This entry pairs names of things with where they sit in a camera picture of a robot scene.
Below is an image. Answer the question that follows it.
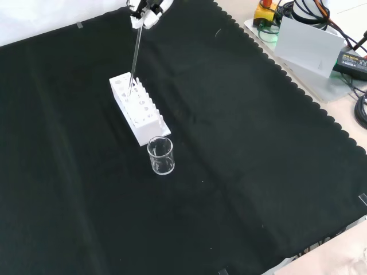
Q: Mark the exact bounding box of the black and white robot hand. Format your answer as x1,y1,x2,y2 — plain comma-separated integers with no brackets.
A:
126,0,174,29

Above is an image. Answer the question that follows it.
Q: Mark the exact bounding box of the clear glass rod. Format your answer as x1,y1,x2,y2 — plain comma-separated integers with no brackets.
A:
128,22,143,97

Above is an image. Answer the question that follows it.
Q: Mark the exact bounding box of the white test tube rack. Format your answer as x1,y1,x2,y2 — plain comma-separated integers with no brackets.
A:
108,72,172,147

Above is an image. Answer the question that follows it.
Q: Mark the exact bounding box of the yellow stop button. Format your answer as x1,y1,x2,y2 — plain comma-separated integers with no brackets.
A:
254,0,280,22

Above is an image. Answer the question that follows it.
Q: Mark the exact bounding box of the small clear glass beaker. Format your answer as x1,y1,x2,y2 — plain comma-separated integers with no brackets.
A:
147,136,175,176

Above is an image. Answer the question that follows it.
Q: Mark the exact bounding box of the black cloth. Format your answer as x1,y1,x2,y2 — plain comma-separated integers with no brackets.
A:
0,0,367,275

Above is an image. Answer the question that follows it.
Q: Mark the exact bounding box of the white folded card board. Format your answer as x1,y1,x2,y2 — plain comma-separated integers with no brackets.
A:
274,14,346,78

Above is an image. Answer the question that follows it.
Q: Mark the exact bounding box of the black power adapter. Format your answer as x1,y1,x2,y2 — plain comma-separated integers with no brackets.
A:
332,49,367,78

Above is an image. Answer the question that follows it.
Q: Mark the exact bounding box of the black plug connector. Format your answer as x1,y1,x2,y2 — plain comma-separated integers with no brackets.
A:
351,30,367,52

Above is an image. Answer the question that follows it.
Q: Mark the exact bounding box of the pale board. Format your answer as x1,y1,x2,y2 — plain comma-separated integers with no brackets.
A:
259,219,367,275

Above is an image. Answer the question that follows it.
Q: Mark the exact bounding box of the orange cable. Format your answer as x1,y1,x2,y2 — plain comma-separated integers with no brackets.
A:
303,0,354,48

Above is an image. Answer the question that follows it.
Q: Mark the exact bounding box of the thin black adapter cable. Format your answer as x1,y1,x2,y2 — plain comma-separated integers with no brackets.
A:
342,71,367,100

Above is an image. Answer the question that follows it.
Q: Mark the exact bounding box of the black cable bundle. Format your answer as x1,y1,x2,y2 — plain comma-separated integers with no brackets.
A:
354,94,367,129

